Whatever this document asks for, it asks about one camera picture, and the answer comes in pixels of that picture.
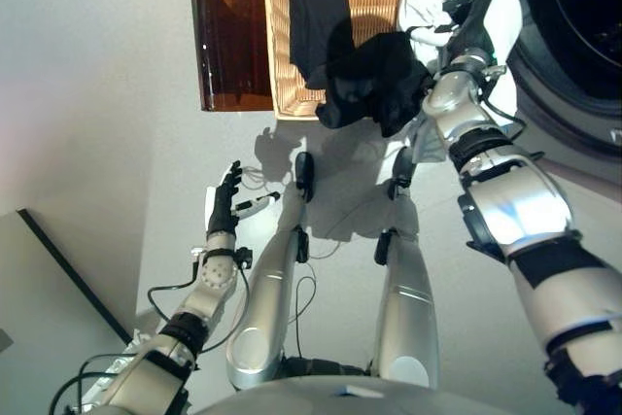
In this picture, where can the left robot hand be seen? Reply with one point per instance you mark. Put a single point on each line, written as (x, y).
(221, 213)

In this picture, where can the flat black garment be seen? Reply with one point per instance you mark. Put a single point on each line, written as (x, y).
(316, 21)

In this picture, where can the dark grey washing machine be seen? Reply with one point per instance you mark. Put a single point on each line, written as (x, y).
(573, 123)

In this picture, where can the rectangular wicker laundry basket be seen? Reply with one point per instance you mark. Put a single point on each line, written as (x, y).
(374, 2)

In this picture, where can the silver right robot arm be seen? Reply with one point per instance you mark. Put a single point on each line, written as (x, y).
(525, 211)

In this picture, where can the silver robot torso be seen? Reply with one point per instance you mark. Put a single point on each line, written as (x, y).
(350, 403)

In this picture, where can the silver robot leg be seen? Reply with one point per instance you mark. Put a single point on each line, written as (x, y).
(265, 318)
(405, 318)

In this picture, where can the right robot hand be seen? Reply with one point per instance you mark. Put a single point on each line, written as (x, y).
(505, 21)

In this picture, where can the fuzzy black garment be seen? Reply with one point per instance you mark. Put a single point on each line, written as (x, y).
(384, 79)

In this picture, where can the silver left robot leg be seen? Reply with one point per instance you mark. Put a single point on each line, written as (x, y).
(265, 318)

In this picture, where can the brown glossy side table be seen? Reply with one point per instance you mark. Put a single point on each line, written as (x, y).
(228, 45)

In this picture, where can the silver right robot leg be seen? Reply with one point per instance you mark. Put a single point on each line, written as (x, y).
(405, 318)

